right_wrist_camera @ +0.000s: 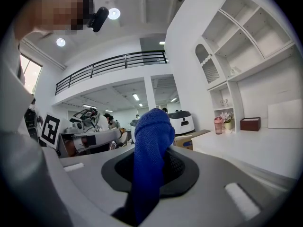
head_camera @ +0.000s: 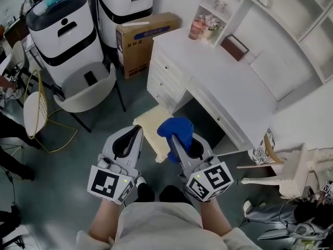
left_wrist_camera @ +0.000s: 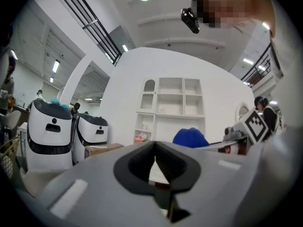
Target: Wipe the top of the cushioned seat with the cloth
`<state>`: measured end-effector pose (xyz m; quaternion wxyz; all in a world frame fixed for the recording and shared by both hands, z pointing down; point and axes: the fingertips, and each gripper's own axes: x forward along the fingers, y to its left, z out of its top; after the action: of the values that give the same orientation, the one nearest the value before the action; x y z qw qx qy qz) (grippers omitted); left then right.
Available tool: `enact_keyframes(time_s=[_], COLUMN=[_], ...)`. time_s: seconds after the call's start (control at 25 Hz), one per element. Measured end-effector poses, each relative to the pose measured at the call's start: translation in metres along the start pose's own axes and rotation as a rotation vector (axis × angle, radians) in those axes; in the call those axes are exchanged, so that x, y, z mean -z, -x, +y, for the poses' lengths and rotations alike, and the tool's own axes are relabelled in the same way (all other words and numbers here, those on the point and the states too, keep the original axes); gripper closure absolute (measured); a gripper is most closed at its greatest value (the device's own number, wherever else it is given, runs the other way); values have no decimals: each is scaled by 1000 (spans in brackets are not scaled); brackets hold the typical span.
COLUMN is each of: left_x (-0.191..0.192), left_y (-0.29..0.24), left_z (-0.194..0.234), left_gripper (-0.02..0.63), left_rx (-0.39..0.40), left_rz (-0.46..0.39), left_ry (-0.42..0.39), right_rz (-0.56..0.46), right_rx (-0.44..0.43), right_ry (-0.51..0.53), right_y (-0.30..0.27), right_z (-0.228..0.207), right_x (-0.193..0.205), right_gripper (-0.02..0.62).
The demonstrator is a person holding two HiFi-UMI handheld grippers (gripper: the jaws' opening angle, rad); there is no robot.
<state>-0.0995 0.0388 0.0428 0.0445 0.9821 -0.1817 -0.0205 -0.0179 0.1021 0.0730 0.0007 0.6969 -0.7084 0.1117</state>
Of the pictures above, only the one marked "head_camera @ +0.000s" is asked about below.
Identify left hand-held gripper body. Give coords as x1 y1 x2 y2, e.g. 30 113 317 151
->
87 153 143 205

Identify beige chair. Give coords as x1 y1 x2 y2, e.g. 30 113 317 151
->
11 40 34 75

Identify gold wire chair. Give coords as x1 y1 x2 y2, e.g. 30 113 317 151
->
23 70 79 153

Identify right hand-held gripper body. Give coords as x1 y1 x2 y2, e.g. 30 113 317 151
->
177 154 234 203

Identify white robot with black lid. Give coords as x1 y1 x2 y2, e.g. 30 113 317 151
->
25 0 105 87
96 0 155 49

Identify pink flowers in pot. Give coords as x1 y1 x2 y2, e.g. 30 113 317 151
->
199 14 222 38

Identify white ornate stool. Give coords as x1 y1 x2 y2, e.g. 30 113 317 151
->
236 142 333 200

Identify pink tumbler cup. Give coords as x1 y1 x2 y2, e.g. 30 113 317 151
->
188 19 203 40

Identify brown tissue box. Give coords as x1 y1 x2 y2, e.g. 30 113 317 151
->
220 34 250 61

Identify blue cloth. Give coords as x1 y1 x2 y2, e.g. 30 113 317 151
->
157 117 195 163

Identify cream fluffy stool cushion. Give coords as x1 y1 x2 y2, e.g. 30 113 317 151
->
133 105 174 163

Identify person's black trousers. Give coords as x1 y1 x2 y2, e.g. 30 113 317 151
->
135 183 195 205

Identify person's light grey shirt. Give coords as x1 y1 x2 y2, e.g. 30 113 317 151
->
76 202 263 250

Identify person's right forearm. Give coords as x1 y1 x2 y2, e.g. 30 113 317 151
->
191 196 233 236

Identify person's left forearm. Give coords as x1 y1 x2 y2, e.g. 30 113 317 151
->
88 199 128 242

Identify floral cushion chair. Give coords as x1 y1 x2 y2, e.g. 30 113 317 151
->
247 128 286 166

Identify white shelf hutch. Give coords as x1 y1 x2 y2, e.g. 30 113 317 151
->
194 0 333 84

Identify brown cardboard box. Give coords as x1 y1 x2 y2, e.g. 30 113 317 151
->
116 11 182 80

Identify small glass cups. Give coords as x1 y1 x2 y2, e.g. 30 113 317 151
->
213 0 228 13

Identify white desk with drawers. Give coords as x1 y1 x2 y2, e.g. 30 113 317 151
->
146 27 323 156

